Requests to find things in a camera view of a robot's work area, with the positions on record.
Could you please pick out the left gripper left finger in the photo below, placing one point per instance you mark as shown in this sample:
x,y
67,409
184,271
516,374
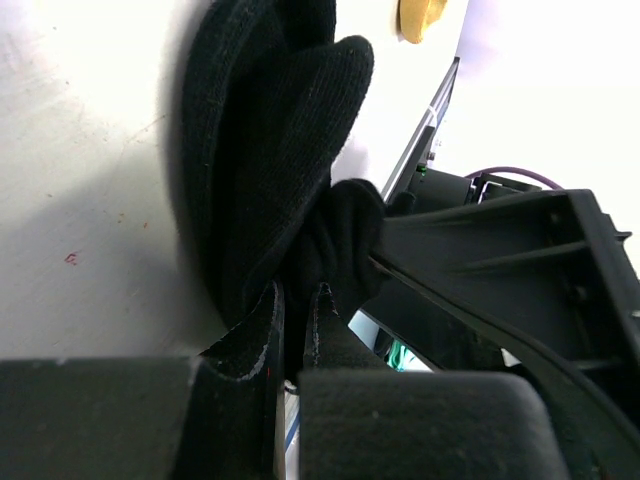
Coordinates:
x,y
218,415

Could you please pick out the aluminium rail frame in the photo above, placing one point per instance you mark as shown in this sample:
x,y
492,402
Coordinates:
x,y
417,149

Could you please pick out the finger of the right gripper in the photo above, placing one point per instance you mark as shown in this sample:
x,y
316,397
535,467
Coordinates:
x,y
549,265
609,432

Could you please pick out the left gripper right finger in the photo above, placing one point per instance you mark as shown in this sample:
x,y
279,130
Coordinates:
x,y
360,423

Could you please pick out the tan yellow sock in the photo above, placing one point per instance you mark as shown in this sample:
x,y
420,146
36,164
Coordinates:
x,y
416,16

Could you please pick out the black sock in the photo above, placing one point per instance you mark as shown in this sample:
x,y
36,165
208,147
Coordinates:
x,y
268,100

